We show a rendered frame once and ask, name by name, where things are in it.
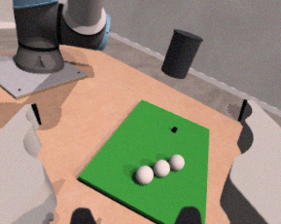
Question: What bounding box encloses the white ball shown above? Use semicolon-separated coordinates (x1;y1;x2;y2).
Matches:
135;166;154;184
154;160;170;177
168;154;185;170

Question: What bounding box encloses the green rectangular mat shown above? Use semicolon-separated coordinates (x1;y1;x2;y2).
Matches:
78;100;210;224

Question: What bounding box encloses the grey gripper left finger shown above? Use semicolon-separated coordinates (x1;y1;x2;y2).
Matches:
0;103;57;224

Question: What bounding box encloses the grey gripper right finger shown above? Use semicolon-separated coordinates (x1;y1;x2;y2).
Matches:
220;99;281;224

